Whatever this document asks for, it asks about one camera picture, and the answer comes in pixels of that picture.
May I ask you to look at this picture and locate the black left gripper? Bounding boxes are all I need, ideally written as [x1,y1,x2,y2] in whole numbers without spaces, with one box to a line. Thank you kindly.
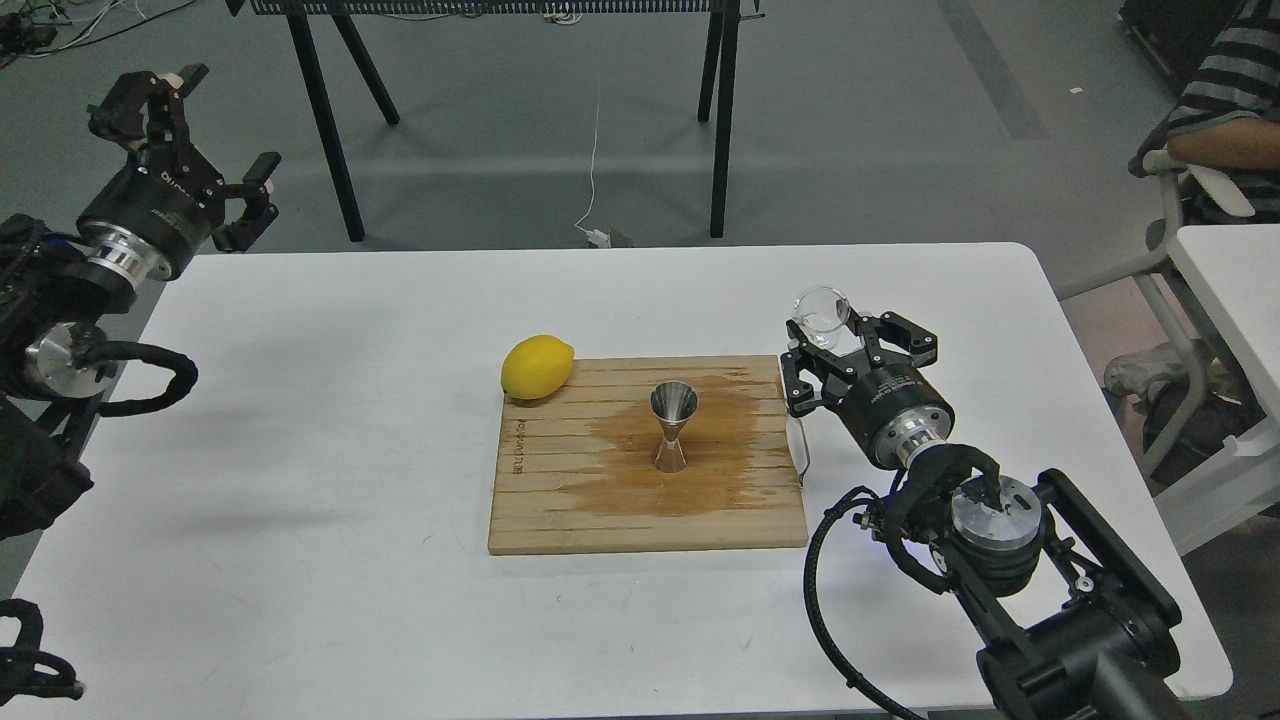
[77,63,282,283]

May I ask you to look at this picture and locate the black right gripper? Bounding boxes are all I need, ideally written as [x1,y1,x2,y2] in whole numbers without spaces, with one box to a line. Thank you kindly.
[780,311,955,470]

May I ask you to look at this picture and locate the clear glass measuring cup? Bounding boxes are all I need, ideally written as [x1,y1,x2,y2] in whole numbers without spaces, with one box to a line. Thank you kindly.
[792,286,852,350]

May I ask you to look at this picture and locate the steel double jigger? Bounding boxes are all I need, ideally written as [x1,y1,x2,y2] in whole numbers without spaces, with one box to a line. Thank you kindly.
[650,380,699,473]

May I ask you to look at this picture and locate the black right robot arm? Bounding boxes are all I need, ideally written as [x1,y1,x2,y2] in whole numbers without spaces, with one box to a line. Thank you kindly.
[780,313,1187,719]

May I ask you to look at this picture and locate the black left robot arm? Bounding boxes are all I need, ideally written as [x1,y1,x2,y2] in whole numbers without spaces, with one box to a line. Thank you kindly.
[1,63,282,538]

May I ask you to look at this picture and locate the wooden cutting board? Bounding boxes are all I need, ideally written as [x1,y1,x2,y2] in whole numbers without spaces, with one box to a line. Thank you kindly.
[486,355,808,556]

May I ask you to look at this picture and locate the yellow lemon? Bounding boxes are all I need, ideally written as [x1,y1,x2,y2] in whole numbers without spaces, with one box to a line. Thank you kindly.
[500,334,575,401]

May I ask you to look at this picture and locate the white office chair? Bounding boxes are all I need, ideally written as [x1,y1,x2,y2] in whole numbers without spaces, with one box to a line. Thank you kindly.
[1055,150,1280,556]

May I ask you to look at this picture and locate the white side table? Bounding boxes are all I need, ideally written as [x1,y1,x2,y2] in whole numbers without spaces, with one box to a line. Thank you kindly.
[1167,224,1279,418]

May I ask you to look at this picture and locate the person in striped shirt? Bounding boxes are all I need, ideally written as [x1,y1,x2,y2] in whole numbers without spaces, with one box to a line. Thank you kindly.
[1129,1,1279,224]

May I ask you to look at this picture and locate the black cables on floor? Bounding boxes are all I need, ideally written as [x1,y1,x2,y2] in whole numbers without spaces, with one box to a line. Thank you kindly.
[0,0,201,61]

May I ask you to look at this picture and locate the white cable with plug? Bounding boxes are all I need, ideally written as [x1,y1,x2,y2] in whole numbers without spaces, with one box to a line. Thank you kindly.
[573,79,613,249]

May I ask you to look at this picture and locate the black metal frame table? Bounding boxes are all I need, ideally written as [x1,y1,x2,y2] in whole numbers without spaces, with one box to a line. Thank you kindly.
[228,1,765,252]

